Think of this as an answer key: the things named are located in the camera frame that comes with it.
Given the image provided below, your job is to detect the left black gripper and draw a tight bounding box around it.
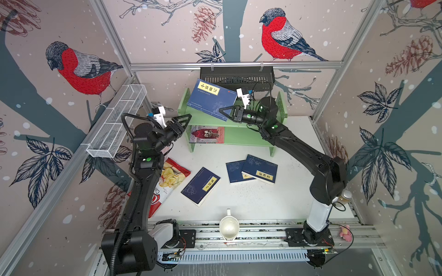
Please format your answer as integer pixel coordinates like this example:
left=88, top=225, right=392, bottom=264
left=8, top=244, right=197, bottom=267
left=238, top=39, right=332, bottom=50
left=154, top=114, right=191, bottom=154

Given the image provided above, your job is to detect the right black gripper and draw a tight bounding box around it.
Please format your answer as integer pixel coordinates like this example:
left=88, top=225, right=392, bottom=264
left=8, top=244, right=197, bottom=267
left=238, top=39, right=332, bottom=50
left=222, top=105, right=269, bottom=128

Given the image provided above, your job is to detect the blue book yellow label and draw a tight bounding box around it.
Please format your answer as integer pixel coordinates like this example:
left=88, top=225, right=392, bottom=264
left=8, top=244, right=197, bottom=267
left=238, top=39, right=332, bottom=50
left=187, top=79, right=237, bottom=121
left=241, top=155, right=278, bottom=185

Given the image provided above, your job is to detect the pink red illustrated book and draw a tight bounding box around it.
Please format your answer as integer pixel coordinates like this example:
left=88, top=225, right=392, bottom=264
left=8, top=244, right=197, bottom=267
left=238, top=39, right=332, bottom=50
left=189, top=125, right=225, bottom=144

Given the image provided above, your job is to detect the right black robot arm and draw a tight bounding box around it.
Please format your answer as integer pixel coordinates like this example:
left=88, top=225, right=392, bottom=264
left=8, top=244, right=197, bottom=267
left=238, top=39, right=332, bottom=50
left=219, top=97, right=347, bottom=233

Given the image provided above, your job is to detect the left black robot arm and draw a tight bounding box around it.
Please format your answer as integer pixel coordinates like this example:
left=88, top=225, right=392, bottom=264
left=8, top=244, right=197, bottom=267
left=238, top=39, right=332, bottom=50
left=101, top=113, right=192, bottom=276

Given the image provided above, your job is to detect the green wooden two-tier shelf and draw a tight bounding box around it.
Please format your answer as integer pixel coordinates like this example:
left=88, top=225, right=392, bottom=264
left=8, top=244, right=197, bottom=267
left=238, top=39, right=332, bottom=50
left=178, top=88, right=276, bottom=157

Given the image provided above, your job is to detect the black hanging slotted basket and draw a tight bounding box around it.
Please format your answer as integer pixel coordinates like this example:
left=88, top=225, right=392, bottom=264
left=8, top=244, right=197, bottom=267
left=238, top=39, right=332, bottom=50
left=200, top=66, right=275, bottom=92

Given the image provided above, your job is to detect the red snack bag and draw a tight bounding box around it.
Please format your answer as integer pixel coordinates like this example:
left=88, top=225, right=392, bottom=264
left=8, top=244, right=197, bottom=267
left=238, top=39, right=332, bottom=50
left=148, top=158, right=191, bottom=219

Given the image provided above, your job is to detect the leftmost blue book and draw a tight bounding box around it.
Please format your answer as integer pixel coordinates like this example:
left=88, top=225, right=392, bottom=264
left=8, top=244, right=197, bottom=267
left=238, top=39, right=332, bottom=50
left=181, top=167, right=221, bottom=207

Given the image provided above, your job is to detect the white ceramic pitcher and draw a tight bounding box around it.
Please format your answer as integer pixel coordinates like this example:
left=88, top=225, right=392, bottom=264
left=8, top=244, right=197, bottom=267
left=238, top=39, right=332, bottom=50
left=219, top=208, right=240, bottom=242

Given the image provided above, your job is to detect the small circuit board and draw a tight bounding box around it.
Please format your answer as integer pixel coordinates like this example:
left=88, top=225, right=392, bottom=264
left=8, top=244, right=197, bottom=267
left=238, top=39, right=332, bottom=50
left=161, top=253, right=182, bottom=262

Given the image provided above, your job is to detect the amber bottle white cap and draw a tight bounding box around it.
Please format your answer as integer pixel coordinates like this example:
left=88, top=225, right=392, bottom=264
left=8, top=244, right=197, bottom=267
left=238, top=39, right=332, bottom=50
left=338, top=189, right=352, bottom=205

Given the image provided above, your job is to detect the pink small toy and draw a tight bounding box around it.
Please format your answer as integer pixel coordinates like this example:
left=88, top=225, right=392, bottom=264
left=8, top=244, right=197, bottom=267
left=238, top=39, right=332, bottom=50
left=339, top=226, right=353, bottom=242

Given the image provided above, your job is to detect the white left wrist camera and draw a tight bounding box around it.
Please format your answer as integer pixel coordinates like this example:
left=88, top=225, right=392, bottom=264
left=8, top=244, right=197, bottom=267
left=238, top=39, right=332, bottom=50
left=152, top=106, right=167, bottom=128

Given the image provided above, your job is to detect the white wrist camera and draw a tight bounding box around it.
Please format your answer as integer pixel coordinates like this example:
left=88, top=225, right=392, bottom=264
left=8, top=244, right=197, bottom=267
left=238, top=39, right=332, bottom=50
left=236, top=88, right=250, bottom=109
left=152, top=106, right=167, bottom=128

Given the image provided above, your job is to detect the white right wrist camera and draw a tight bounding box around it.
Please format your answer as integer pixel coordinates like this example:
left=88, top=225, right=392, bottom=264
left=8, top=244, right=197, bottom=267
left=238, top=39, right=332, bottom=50
left=236, top=88, right=250, bottom=109

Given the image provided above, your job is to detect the white wire mesh tray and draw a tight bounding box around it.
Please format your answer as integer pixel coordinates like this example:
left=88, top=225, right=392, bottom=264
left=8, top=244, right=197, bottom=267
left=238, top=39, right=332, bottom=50
left=86, top=84, right=147, bottom=158

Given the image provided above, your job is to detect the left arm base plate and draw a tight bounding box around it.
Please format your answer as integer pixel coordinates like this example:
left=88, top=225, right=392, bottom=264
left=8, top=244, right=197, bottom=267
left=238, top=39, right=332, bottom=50
left=162, top=230, right=196, bottom=249

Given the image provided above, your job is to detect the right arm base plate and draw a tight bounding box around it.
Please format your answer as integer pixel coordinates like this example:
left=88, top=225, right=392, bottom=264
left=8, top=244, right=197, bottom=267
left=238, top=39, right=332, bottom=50
left=284, top=228, right=334, bottom=247

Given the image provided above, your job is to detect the right black thin cable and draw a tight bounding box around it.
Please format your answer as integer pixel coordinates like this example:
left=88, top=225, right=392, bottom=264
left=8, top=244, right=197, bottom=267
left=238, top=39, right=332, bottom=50
left=320, top=201, right=353, bottom=258

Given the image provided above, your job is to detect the aluminium mounting rail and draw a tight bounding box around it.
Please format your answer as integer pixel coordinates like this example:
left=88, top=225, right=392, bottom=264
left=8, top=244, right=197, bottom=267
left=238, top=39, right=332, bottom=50
left=178, top=223, right=386, bottom=250

